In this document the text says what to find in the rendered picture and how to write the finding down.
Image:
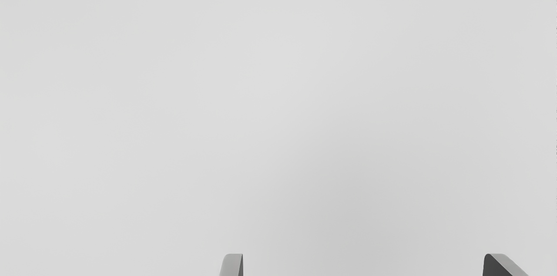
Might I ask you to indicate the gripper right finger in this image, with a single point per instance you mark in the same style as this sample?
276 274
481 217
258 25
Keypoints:
500 267

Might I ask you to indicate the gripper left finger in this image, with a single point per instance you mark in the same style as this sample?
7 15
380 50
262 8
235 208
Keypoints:
232 266

